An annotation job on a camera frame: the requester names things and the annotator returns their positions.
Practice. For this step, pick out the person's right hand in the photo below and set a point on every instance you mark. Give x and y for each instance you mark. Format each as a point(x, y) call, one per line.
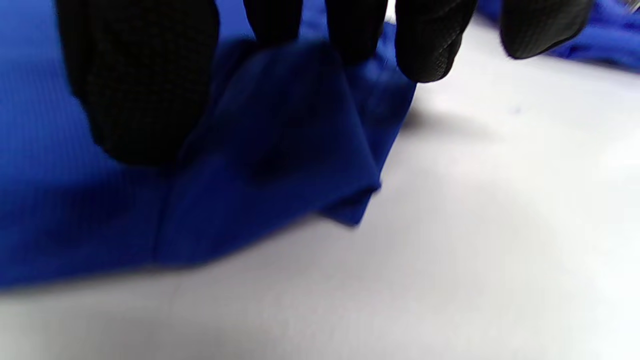
point(145, 75)

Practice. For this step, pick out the blue terry towel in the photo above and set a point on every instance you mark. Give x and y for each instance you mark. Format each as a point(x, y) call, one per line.
point(610, 40)

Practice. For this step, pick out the blue clothes shirt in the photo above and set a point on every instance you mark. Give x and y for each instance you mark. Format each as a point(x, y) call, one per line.
point(275, 175)

